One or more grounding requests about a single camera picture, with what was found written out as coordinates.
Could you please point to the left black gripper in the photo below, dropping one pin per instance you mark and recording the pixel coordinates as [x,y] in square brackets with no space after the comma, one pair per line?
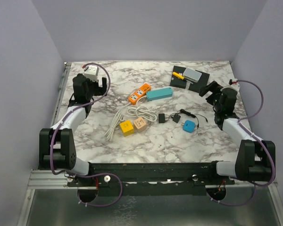
[99,89]

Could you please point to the blue flat charger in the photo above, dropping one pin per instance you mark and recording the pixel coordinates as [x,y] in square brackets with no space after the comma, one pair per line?
[188,126]

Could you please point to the black power adapter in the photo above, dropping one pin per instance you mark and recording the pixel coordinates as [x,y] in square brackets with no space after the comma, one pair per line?
[161,118]

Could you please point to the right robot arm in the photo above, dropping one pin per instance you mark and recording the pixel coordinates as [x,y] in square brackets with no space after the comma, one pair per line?
[255,161]

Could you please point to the teal power strip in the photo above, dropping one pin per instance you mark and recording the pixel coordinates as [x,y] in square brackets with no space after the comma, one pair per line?
[159,94]

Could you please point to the aluminium frame rail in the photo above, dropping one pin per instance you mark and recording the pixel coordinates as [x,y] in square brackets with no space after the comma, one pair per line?
[44,179]

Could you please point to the beige cube socket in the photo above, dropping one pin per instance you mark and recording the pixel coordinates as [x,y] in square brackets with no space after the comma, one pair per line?
[140,124]

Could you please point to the yellow cube socket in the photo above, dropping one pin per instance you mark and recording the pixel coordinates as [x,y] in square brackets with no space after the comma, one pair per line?
[126,128]

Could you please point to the grey rectangular box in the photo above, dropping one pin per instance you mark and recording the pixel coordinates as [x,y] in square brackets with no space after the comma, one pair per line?
[192,74]

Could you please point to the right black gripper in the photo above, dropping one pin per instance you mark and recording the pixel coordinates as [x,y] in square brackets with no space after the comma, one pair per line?
[214,87]

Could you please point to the yellow handled screwdriver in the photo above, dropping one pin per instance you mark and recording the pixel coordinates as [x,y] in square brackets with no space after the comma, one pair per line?
[179,76]

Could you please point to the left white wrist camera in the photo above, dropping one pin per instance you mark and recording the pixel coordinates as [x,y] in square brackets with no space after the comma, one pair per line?
[91,72]

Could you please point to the orange power strip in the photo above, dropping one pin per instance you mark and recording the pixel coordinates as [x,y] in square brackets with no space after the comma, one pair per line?
[139,93]

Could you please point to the black mat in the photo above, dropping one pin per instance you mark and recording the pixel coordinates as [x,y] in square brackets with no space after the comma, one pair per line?
[195,87]

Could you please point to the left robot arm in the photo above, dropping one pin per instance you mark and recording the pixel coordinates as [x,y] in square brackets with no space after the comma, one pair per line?
[56,144]

